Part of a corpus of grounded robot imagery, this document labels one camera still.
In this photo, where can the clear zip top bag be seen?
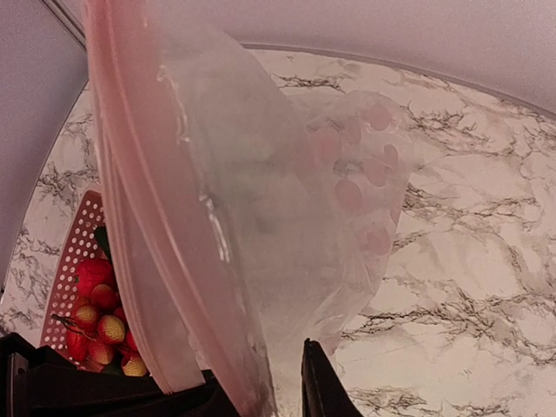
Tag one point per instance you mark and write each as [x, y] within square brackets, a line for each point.
[246, 227]

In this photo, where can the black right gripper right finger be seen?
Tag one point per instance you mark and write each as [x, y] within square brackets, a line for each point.
[321, 390]

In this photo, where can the red lychee fruit bunch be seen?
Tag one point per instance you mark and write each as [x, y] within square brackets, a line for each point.
[96, 333]

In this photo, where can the red toy tomato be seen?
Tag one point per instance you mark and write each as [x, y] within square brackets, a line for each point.
[93, 272]

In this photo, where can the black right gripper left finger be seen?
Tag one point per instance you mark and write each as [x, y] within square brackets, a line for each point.
[40, 382]

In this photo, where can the pink perforated plastic basket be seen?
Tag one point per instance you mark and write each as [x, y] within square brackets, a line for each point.
[79, 244]

